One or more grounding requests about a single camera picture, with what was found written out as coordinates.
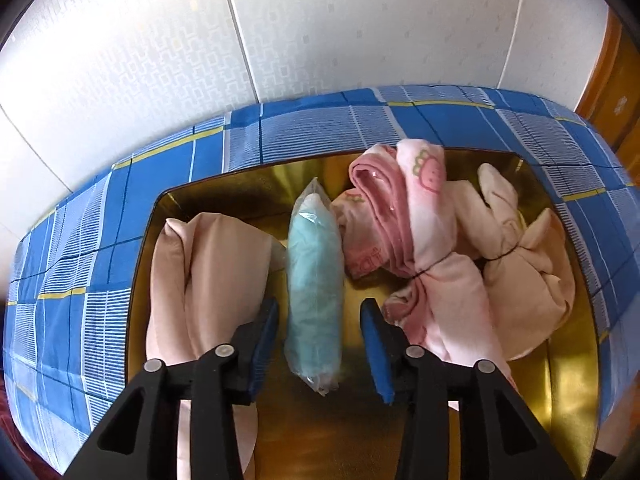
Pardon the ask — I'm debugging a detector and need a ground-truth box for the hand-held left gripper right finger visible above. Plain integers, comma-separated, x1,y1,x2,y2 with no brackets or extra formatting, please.
360,297,566,480

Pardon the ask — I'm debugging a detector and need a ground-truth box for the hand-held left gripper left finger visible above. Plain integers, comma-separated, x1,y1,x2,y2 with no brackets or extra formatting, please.
62,296,280,480

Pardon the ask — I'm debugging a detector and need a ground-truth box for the mint green towel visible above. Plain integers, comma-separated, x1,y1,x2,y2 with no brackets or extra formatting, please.
286,177,346,396

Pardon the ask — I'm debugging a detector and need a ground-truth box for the beige cloth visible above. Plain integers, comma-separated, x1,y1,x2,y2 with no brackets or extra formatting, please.
145,212,287,480

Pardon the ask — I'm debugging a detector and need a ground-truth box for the gold tray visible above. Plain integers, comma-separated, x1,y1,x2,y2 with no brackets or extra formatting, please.
125,147,601,480

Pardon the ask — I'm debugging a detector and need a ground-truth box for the pink printed towel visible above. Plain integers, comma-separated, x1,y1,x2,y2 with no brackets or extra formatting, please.
331,138,516,411

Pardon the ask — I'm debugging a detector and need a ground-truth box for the pale pink cloth bundle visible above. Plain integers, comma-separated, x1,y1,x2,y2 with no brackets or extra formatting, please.
475,162,577,361

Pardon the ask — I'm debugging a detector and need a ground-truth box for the blue plaid bed sheet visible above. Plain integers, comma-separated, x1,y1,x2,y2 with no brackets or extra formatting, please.
0,86,633,476

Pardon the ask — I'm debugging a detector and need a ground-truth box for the wooden door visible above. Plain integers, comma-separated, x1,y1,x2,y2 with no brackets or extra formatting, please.
572,7,640,181

